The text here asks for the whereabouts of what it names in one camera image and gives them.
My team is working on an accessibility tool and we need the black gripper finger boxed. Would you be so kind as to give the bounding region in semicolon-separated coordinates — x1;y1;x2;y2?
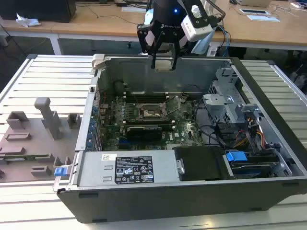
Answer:
150;30;165;70
171;35;181;72

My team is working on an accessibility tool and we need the silver square CPU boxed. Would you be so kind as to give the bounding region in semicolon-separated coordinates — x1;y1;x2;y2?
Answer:
154;59;175;72

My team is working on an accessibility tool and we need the thin wire locking lever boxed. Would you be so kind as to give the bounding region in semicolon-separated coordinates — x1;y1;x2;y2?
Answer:
160;96;177;105
134;94;144;116

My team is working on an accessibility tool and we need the metal socket cover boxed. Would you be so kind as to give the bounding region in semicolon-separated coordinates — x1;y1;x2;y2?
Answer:
164;95;183;115

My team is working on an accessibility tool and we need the CPU socket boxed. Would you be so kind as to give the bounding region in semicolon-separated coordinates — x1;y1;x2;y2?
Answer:
138;103;168;120

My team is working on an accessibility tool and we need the black RAM stick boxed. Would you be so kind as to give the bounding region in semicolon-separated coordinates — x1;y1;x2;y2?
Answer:
125;94;169;102

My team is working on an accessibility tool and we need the grey case release latch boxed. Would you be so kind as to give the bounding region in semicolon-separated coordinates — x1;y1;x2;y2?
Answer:
92;54;106;70

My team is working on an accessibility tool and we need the silver metal drive cage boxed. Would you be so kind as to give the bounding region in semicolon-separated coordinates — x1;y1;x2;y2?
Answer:
202;68;265;127

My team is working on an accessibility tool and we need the wooden desk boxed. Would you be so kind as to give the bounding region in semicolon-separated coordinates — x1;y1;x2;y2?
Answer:
0;0;307;51

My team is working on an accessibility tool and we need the green motherboard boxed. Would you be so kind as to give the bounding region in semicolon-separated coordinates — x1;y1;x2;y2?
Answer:
102;94;207;150

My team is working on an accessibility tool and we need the black graphics card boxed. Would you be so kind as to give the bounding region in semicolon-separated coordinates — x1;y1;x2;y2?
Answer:
126;125;163;142

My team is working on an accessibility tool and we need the grey laptop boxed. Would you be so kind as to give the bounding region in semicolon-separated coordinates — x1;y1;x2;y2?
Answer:
236;0;273;8

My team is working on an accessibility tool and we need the white paper sheet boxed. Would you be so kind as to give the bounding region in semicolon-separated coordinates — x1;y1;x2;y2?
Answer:
248;14;282;23

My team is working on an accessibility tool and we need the silver power supply with label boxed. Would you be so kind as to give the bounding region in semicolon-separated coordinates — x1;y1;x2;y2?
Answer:
76;150;180;189

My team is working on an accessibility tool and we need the black box on desk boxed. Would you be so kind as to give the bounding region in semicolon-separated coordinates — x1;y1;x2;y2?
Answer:
0;0;77;23

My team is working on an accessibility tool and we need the crumpled white paper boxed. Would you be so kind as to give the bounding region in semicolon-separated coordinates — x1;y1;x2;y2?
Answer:
15;12;42;27

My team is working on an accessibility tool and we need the grey parts rack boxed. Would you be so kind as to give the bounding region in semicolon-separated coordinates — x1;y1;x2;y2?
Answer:
0;97;82;183

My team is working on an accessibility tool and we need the black open PC case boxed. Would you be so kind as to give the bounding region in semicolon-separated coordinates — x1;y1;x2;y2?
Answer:
53;54;307;224

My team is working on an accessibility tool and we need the green RAM stick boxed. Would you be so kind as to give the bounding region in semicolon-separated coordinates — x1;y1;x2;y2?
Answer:
3;155;50;161

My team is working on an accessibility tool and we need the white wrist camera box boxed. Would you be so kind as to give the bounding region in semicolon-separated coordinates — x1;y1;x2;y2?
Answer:
180;4;214;43

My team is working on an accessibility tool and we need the blue cable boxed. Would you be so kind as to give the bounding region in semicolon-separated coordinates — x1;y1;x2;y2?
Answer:
215;25;231;56

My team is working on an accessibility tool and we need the black cable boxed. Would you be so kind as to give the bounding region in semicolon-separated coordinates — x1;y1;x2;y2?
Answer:
194;99;226;147

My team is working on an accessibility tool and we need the coloured wire bundle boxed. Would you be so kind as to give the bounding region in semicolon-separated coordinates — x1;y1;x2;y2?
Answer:
236;117;265;150

